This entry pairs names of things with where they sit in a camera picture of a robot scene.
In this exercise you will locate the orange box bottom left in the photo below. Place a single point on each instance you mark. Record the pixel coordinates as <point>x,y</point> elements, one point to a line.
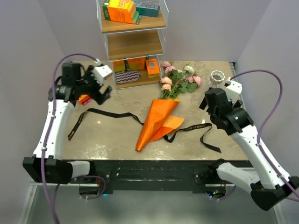
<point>119,66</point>

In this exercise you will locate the orange box bottom middle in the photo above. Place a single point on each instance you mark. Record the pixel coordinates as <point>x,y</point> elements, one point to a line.
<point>136,63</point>

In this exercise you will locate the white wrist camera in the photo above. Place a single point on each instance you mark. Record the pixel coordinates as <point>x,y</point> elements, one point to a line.
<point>101,73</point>
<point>233,90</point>

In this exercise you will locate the orange wrapping paper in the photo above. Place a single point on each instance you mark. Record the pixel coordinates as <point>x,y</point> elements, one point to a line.
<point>159,122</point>

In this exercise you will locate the pink flower bouquet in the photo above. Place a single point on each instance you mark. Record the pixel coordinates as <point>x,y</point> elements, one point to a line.
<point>175,81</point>

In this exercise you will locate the purple wavy sponge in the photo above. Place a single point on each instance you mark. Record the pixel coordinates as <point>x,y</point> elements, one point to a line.
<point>127,76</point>

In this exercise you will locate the pink orange snack box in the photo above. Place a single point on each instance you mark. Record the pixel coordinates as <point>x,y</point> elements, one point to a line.
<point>84,99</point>

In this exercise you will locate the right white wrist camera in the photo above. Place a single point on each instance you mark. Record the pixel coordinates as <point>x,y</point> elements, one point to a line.
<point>233,90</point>

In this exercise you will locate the white wire wooden shelf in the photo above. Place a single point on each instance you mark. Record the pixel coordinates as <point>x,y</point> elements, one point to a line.
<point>125,41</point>

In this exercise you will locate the black printed ribbon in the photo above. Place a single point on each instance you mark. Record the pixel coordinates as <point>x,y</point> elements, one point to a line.
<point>127,114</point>

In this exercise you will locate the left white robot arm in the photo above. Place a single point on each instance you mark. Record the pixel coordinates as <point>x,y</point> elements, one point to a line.
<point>46,163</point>

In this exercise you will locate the orange green box top shelf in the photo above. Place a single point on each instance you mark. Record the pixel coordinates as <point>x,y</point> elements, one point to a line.
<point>123,11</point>

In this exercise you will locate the teal box top shelf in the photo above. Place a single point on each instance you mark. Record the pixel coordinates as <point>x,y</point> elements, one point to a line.
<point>148,8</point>

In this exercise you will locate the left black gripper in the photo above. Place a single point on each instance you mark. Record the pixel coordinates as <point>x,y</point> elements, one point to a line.
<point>94,95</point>

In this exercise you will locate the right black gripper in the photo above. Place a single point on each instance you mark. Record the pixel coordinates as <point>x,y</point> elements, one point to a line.
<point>204,104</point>

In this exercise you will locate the white ribbed vase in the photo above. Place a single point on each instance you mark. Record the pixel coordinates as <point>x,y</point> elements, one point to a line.
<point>216,79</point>

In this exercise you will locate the orange box bottom right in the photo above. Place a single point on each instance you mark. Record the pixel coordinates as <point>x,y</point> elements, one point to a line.
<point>152,67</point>

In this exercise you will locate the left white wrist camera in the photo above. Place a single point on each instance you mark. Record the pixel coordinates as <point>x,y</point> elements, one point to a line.
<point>101,73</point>

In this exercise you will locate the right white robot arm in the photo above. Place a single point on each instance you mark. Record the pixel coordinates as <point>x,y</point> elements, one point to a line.
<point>272,183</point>

